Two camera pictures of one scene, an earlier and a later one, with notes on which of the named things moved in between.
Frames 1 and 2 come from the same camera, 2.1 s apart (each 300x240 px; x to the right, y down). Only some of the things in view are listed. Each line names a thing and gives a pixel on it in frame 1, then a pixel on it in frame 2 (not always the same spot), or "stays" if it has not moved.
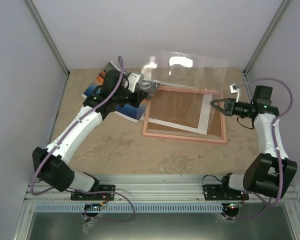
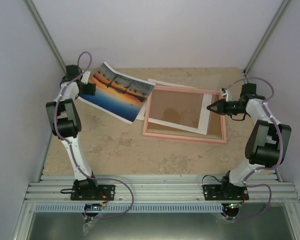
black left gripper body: [135, 102] → [89, 91]
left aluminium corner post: [47, 36] stays
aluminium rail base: [150, 189] stays
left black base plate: [76, 196] stays
